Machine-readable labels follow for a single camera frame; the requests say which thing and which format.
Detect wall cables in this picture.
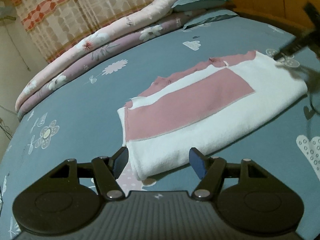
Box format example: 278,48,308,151
0,104,13,140

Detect patterned beige orange curtain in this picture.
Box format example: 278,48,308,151
10,0,154,63

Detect teal lower pillow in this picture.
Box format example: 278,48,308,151
183,8,238,30

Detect pink and white knit sweater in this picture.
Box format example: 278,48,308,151
118,50,308,180

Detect pink floral folded quilt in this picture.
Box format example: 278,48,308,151
15,0,177,111

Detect teal pillow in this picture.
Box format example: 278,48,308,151
171,0,231,12
183,8,238,30

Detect teal upper pillow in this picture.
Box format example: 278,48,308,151
171,0,231,12

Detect purple floral folded quilt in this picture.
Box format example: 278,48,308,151
17,9,205,120

